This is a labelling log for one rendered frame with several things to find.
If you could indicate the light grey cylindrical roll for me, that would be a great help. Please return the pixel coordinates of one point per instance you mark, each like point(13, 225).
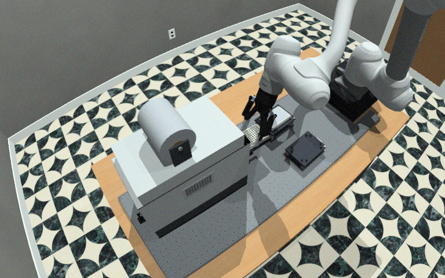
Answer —
point(164, 126)

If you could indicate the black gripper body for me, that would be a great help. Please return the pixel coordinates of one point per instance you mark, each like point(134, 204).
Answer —
point(265, 100)

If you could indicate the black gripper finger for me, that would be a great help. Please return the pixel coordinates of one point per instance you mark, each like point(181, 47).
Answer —
point(265, 125)
point(248, 113)

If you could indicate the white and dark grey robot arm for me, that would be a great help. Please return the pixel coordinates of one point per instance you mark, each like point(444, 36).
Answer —
point(307, 81)

